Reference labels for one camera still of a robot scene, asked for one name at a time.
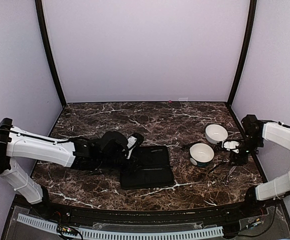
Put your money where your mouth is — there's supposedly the white slotted cable duct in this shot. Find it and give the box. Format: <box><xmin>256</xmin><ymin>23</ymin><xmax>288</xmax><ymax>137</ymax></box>
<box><xmin>16</xmin><ymin>213</ymin><xmax>224</xmax><ymax>240</ymax></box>

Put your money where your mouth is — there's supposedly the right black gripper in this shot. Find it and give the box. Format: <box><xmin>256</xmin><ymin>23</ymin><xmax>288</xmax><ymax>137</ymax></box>
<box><xmin>228</xmin><ymin>135</ymin><xmax>264</xmax><ymax>167</ymax></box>

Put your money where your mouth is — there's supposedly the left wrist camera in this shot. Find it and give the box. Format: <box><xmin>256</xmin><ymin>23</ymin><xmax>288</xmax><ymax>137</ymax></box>
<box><xmin>98</xmin><ymin>131</ymin><xmax>129</xmax><ymax>157</ymax></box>

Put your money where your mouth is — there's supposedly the left black frame post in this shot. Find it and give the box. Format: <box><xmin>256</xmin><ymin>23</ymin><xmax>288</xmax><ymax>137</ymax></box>
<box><xmin>34</xmin><ymin>0</ymin><xmax>67</xmax><ymax>108</ymax></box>

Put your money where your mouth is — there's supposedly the silver scissors right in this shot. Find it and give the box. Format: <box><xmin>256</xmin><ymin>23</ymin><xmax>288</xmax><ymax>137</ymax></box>
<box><xmin>222</xmin><ymin>166</ymin><xmax>237</xmax><ymax>186</ymax></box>

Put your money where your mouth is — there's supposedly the plain white bowl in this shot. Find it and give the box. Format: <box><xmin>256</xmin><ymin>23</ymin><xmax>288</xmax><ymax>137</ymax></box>
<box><xmin>205</xmin><ymin>124</ymin><xmax>228</xmax><ymax>145</ymax></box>

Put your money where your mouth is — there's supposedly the black hair clip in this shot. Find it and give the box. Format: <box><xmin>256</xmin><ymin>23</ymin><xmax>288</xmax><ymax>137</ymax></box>
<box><xmin>207</xmin><ymin>161</ymin><xmax>228</xmax><ymax>174</ymax></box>
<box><xmin>181</xmin><ymin>141</ymin><xmax>200</xmax><ymax>150</ymax></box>

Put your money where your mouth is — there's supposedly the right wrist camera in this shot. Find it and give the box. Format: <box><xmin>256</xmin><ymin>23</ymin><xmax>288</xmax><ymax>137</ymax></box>
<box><xmin>241</xmin><ymin>114</ymin><xmax>260</xmax><ymax>136</ymax></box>

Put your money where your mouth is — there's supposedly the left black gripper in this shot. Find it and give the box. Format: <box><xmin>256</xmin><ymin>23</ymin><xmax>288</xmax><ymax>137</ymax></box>
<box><xmin>98</xmin><ymin>153</ymin><xmax>144</xmax><ymax>178</ymax></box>

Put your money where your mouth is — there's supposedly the black front rail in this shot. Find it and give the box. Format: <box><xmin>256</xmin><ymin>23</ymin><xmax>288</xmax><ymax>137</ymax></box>
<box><xmin>1</xmin><ymin>194</ymin><xmax>290</xmax><ymax>239</ymax></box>

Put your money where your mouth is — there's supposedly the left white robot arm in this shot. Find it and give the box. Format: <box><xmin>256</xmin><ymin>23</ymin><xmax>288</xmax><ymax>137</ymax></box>
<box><xmin>0</xmin><ymin>118</ymin><xmax>144</xmax><ymax>218</ymax></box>

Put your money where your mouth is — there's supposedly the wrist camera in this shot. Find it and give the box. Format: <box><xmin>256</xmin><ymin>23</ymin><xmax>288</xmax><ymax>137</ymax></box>
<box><xmin>98</xmin><ymin>131</ymin><xmax>129</xmax><ymax>157</ymax></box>
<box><xmin>241</xmin><ymin>114</ymin><xmax>260</xmax><ymax>136</ymax></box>

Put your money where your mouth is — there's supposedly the right black frame post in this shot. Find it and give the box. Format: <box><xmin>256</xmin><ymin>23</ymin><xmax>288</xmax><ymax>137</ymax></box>
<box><xmin>227</xmin><ymin>0</ymin><xmax>257</xmax><ymax>108</ymax></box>

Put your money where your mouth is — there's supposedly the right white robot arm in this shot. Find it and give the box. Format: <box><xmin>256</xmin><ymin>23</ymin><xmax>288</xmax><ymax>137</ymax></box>
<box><xmin>216</xmin><ymin>114</ymin><xmax>290</xmax><ymax>217</ymax></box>

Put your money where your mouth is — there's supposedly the black zippered tool case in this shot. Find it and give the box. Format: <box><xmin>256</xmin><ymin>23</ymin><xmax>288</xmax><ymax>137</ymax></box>
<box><xmin>119</xmin><ymin>145</ymin><xmax>174</xmax><ymax>190</ymax></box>

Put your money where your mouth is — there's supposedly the black frame post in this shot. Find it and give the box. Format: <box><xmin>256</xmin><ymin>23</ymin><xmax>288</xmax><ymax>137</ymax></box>
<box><xmin>34</xmin><ymin>0</ymin><xmax>67</xmax><ymax>108</ymax></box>
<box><xmin>227</xmin><ymin>0</ymin><xmax>257</xmax><ymax>108</ymax></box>

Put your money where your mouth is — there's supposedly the white and teal bowl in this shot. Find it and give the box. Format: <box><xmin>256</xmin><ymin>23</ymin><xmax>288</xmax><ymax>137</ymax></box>
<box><xmin>189</xmin><ymin>143</ymin><xmax>215</xmax><ymax>168</ymax></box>

